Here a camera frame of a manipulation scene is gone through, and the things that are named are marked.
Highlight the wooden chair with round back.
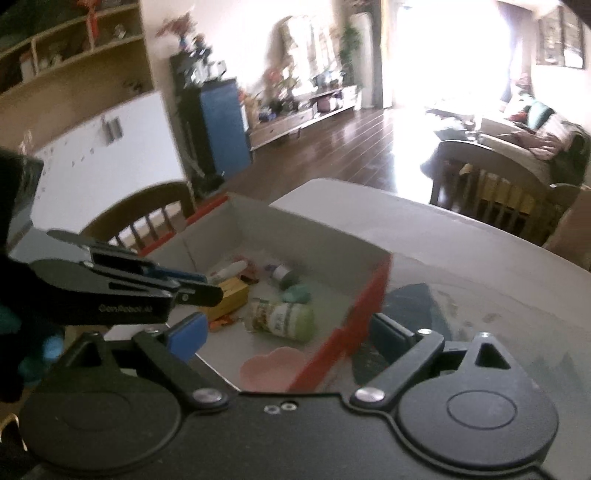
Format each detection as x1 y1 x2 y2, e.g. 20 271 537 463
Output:
80 181 197 256

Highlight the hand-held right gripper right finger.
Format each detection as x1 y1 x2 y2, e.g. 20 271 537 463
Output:
349 313 514 411

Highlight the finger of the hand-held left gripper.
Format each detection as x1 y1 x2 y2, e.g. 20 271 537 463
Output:
46 229 209 285
150 280 225 308

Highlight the toothpick bottle with green cap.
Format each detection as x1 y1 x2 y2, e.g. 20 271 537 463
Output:
246 298 317 343

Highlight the red cardboard box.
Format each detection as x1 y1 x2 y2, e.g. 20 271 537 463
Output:
137 191 394 394

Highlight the framed wall picture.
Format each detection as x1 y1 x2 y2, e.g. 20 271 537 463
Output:
534 6 586 71

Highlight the wooden wall shelf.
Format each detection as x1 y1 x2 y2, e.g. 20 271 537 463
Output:
0 0 156 149

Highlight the pink heart-shaped dish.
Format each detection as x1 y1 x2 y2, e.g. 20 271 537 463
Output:
239 346 309 393

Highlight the yellow small box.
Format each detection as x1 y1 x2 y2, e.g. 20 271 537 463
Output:
202 276 251 323

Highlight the white cabinet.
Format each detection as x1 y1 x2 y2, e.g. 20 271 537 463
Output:
27 89 187 243

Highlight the sofa with cushions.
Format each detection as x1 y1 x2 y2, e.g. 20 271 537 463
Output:
479 99 591 187

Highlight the tall green houseplant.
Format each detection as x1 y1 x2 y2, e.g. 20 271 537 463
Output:
339 22 365 88

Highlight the low wooden tv stand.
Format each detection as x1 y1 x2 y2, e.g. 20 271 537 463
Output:
248 85 362 149

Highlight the small green round holder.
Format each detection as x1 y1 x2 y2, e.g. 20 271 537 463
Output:
281 283 311 305

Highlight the dark blue placemat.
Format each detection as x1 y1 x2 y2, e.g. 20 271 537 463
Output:
353 281 459 385

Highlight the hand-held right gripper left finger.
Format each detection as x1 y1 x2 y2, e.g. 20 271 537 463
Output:
68 312 230 411

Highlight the blue and black cabinet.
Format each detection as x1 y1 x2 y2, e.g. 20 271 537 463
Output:
170 52 254 187

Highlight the white tube with red label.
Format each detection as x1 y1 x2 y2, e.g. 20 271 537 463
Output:
207 259 250 285

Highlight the dark wooden slatted chair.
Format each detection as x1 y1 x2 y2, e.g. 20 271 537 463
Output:
428 139 554 246

